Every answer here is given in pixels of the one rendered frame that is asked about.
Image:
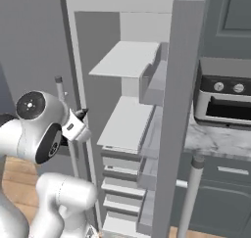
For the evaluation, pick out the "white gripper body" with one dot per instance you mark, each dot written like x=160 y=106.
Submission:
x=81 y=131

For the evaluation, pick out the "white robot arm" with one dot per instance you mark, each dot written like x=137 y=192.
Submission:
x=49 y=196

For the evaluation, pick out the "white fridge shelf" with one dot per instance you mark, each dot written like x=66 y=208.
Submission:
x=125 y=59
x=125 y=124

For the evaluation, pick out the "white fridge drawer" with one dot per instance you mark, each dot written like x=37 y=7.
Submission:
x=121 y=171
x=121 y=154
x=121 y=206
x=122 y=191

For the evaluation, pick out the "grey fridge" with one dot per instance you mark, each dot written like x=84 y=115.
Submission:
x=98 y=52

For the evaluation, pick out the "clear fridge door bin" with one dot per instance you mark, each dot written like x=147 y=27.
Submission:
x=152 y=134

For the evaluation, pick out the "grey fridge door bin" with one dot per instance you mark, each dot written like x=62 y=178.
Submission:
x=153 y=85
x=145 y=215

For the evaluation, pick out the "grey fridge door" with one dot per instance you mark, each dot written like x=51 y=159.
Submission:
x=32 y=46
x=178 y=85

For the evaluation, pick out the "grey drawer front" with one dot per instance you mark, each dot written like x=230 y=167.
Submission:
x=209 y=170

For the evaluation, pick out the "white toaster oven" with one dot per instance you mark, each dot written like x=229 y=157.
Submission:
x=222 y=95

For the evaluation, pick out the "grey wall cupboard door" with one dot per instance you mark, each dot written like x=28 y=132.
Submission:
x=228 y=16

